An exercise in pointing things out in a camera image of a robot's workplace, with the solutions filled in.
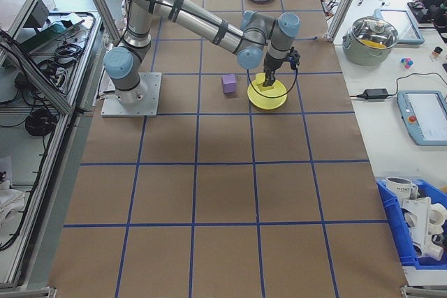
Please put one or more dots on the small bottle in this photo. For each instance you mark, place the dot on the small bottle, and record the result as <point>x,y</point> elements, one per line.
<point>436,54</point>

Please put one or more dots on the white power strip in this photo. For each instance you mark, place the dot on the white power strip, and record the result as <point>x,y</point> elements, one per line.
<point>59,76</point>

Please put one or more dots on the yellow item inside pot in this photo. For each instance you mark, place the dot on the yellow item inside pot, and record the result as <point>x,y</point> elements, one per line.
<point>375,44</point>

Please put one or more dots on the dark sleeved person arm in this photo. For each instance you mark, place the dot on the dark sleeved person arm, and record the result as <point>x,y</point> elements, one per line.
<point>434,8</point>

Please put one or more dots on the V-shaped metal bar frame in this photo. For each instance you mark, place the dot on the V-shaped metal bar frame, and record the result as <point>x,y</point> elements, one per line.
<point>38,203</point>

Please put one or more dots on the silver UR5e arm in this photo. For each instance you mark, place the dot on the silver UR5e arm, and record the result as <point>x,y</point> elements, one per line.
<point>195,17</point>

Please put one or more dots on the stainless steel pot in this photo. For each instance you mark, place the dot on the stainless steel pot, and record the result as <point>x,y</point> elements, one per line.
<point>366,57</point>

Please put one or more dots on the colourful toy cube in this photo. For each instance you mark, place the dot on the colourful toy cube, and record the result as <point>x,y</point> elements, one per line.
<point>406,63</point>

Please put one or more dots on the glass pot lid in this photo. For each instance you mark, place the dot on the glass pot lid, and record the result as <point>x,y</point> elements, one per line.
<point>363,29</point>

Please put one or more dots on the black power adapter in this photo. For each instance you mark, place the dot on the black power adapter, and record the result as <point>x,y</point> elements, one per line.
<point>375,94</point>

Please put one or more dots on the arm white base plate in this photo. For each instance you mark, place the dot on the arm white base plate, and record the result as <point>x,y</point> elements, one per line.
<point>150,102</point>

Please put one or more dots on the blue storage bin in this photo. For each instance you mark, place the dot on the blue storage bin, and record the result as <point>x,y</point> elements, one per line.
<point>391,221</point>

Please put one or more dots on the grey metal box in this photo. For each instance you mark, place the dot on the grey metal box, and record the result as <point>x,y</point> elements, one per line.
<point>38,13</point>

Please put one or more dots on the white side table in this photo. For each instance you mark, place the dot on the white side table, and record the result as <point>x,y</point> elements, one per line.
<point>384,130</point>

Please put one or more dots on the yellow plastic plate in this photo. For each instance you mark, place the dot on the yellow plastic plate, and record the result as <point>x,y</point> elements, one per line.
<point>267,102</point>

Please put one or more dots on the green board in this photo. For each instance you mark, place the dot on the green board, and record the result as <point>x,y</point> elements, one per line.
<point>52,33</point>

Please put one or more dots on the white printed mug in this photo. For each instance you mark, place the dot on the white printed mug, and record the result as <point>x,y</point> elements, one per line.
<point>401,190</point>

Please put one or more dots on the aluminium frame post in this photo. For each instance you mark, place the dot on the aluminium frame post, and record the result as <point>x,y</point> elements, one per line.
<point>344,1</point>

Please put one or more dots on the white pipe fittings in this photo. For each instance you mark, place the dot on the white pipe fittings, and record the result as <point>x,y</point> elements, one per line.
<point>424,228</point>

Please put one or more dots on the purple foam block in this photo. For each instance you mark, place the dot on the purple foam block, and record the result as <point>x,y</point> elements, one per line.
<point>228,84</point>

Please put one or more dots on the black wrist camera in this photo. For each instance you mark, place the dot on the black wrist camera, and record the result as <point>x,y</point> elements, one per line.
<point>295,58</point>

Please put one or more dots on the crumpled white cloth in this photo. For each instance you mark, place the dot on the crumpled white cloth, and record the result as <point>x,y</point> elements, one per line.
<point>8,193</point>

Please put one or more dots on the aluminium profile bar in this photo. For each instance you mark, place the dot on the aluminium profile bar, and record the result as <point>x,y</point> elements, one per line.
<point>28,291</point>
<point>424,291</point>

